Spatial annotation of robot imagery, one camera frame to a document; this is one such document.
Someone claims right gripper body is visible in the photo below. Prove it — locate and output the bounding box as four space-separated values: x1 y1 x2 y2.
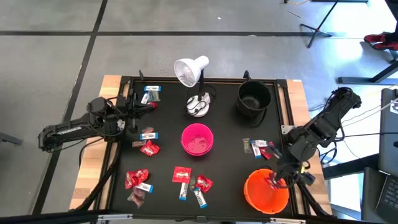
276 160 312 184

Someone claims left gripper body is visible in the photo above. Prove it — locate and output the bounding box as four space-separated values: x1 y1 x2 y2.
118 90 140 121

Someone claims dark candy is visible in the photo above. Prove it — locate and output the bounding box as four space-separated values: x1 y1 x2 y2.
267 141 284 159

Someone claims orange plastic bucket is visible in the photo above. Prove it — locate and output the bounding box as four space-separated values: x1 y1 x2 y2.
243 168 290 215

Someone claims black table mat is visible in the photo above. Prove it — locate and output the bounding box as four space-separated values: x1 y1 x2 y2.
110 81 293 217

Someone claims white desk lamp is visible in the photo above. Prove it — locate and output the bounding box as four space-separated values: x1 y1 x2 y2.
173 55 218 118

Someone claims pink jack-o'-lantern bucket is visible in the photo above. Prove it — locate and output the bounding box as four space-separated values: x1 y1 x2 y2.
180 123 215 157

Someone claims black jack-o'-lantern bucket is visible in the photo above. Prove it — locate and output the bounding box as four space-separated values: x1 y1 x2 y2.
236 79 273 128

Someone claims grey laptop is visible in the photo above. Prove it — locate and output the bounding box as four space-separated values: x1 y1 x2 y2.
374 88 398 220

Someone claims black desk leg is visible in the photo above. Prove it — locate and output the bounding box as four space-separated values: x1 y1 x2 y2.
338 60 398 85

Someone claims dark furniture leg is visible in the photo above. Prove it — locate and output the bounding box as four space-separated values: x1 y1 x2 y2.
0 132 24 146

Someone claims black tripod stand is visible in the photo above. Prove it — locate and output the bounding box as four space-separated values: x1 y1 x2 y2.
300 0 369 49

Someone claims person's foot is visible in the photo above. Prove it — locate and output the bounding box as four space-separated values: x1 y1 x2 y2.
363 32 389 44
372 41 398 51

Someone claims person's leg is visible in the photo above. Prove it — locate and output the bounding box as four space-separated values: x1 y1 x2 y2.
384 0 398 19

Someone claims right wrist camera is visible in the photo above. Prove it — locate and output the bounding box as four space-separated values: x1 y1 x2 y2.
300 172 317 187

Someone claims black aluminium table frame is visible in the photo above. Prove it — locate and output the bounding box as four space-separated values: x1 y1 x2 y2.
93 70 333 224

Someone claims black corrugated cable conduit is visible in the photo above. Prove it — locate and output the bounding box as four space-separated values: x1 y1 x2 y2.
294 180 333 218
74 141 122 212

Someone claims silver frame bracket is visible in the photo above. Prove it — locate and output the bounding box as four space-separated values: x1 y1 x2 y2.
269 217 307 224
97 213 134 222

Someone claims black power cable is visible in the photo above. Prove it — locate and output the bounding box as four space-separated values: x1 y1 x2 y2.
337 132 398 140

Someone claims white cable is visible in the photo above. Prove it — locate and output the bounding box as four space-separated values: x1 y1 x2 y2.
341 98 398 128

